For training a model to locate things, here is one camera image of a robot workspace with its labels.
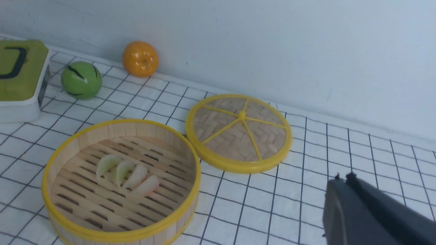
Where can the bamboo steamer tray yellow rim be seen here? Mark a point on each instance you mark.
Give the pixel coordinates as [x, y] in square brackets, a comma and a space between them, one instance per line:
[122, 182]

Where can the pinkish white dumpling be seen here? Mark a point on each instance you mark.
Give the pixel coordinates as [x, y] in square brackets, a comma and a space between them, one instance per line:
[147, 187]

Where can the white grid tablecloth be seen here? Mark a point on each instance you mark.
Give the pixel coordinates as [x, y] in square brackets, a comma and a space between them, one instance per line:
[282, 206]

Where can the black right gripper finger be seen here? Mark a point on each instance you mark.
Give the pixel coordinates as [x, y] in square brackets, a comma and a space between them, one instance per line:
[357, 213]

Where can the green lidded white box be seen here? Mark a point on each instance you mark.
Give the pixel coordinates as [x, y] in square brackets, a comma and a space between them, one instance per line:
[24, 76]

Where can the bamboo steamer lid yellow rim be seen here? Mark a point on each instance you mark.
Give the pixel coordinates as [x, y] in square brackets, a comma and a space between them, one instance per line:
[238, 134]

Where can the orange toy fruit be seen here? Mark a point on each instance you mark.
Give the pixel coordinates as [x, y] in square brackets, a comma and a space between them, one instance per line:
[140, 59]

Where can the pale green dumpling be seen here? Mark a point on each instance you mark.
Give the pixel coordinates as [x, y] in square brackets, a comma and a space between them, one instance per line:
[107, 162]
[121, 171]

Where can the green toy watermelon ball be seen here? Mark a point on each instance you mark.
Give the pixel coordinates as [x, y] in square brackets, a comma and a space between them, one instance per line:
[81, 80]

